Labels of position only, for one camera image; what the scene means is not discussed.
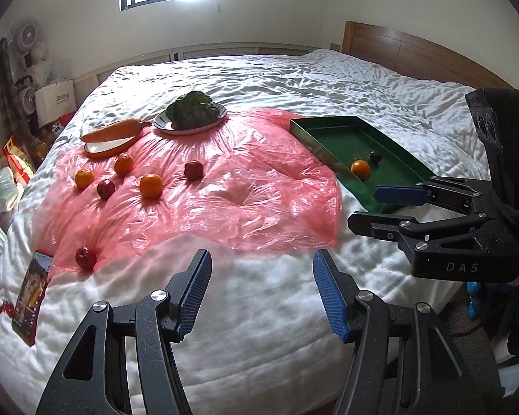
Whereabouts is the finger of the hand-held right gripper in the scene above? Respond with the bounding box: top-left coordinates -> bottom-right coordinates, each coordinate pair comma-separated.
374,177 -> 494,221
347,212 -> 481,253

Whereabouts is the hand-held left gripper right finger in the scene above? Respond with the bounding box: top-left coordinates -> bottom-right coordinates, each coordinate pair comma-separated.
312,248 -> 502,415

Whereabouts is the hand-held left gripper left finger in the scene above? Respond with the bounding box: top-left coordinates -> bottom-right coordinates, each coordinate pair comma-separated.
35,248 -> 213,415

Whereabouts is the orange mandarin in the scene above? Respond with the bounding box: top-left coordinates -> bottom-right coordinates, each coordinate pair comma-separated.
114,154 -> 135,176
139,174 -> 163,200
75,168 -> 95,190
350,160 -> 371,181

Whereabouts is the green metal tray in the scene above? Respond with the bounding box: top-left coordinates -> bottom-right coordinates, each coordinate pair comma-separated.
289,115 -> 437,214

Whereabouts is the pink plastic sheet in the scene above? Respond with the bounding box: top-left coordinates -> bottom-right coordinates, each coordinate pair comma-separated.
47,108 -> 342,275

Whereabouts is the wooden headboard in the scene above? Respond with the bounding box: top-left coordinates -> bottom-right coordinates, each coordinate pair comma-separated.
342,20 -> 519,115

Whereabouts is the smartphone on bed edge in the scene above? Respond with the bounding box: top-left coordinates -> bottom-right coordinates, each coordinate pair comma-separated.
0,251 -> 53,347

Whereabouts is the orange oval plate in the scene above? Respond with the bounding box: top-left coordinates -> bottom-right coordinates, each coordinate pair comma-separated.
84,132 -> 143,157

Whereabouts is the white round plate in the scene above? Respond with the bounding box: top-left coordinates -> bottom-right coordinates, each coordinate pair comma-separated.
153,104 -> 228,136

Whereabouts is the white quilted blanket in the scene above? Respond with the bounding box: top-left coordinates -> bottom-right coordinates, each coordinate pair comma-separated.
0,49 -> 498,411

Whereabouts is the orange carrot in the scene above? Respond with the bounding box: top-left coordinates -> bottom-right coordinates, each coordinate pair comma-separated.
80,118 -> 153,144

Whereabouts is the green leafy vegetable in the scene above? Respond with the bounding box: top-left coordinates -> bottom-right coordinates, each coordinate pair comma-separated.
167,91 -> 219,129

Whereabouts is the white plastic bag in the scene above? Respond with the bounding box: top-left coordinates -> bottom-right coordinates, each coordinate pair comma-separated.
0,166 -> 20,212

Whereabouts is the red cardboard box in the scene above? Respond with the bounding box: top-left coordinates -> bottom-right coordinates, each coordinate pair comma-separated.
2,136 -> 35,186

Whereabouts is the white paper bag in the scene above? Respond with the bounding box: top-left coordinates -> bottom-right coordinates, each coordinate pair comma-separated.
35,79 -> 79,126

